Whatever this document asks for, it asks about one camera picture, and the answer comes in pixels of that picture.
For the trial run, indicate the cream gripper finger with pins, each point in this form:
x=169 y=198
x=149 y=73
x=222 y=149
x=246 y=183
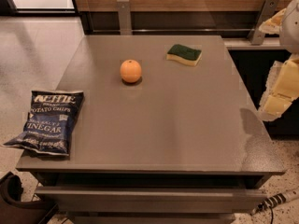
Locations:
x=281 y=89
x=272 y=25

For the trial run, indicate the green and yellow sponge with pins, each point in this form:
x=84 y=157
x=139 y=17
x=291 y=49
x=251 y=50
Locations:
x=184 y=55

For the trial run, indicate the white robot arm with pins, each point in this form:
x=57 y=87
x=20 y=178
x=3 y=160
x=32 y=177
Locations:
x=289 y=29

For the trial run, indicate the blue kettle chip bag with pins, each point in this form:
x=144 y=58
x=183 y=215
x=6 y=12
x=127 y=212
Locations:
x=50 y=122

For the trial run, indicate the orange fruit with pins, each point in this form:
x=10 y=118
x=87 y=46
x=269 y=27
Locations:
x=131 y=71

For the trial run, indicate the dark brown chair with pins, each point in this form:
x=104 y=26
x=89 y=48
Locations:
x=14 y=211

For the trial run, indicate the right metal wall bracket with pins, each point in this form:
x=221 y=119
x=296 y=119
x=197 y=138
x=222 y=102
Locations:
x=268 y=9

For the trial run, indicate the metal wall bracket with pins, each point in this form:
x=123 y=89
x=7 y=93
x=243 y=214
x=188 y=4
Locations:
x=268 y=9
x=124 y=15

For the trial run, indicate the left metal wall bracket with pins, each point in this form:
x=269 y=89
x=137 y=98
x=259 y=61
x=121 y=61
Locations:
x=124 y=15

